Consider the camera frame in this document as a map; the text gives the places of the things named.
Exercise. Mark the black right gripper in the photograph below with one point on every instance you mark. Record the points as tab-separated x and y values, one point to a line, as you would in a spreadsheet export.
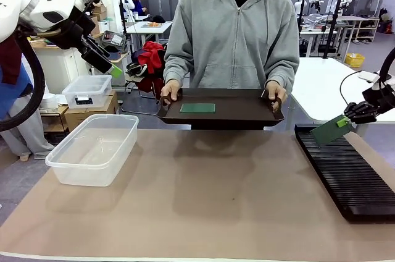
381	98

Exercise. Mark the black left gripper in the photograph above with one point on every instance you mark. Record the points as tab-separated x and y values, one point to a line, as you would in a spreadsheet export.
75	28

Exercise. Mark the green PCB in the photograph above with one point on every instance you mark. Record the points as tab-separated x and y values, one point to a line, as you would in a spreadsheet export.
197	108
325	133

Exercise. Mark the dark brown serving tray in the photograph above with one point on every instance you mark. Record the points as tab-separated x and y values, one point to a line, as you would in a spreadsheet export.
222	116

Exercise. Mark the person's left forearm grey sleeve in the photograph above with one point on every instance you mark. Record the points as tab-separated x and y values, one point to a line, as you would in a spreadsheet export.
282	67

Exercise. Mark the person's right forearm grey sleeve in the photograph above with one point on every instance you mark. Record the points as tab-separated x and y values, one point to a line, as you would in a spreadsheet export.
176	67

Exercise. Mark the stacked cardboard boxes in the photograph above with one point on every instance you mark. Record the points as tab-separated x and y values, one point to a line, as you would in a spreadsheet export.
98	16

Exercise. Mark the person's right hand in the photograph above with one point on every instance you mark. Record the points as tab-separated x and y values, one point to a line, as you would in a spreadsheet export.
171	89

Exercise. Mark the person's left hand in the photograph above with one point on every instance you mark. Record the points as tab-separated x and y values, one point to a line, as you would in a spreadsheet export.
276	90

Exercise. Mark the small lidded clear storage box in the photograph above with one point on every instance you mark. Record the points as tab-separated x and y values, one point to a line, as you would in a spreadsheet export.
88	90

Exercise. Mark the wooden desk white cabinet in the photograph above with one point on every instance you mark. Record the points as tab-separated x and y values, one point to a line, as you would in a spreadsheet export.
58	64

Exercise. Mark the black white sneakers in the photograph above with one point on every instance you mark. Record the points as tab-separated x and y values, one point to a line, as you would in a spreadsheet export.
135	70

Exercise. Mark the white table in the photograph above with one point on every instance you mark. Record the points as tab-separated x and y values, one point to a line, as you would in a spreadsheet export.
324	89

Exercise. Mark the red jacket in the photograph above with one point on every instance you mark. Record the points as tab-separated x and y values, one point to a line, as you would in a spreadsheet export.
151	58

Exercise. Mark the yellow crate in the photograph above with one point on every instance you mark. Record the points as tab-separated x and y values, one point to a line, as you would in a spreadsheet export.
355	60

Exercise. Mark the white background desk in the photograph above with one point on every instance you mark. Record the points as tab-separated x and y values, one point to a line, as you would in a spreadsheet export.
148	28

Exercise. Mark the large cardboard box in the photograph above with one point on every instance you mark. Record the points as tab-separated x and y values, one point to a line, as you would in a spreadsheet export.
92	113

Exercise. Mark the black slotted PCB rack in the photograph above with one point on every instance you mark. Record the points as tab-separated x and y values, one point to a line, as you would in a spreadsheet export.
348	178

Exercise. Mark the seated person in blue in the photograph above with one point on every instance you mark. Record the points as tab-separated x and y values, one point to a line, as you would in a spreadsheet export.
139	2

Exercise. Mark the white cylinder container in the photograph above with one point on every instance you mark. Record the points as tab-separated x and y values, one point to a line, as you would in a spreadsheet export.
49	101

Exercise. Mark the person in maroon jacket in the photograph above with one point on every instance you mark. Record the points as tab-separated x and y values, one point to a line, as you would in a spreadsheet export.
9	67

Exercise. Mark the black tripod pole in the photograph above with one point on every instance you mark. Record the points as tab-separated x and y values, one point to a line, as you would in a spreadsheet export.
334	24

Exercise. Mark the clear plastic box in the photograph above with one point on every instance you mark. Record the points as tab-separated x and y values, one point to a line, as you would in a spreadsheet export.
92	150

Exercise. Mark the person torso grey hoodie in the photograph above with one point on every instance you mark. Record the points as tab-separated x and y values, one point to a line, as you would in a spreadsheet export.
234	36

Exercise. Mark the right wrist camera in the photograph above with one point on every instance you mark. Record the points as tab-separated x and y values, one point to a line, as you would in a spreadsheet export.
368	76

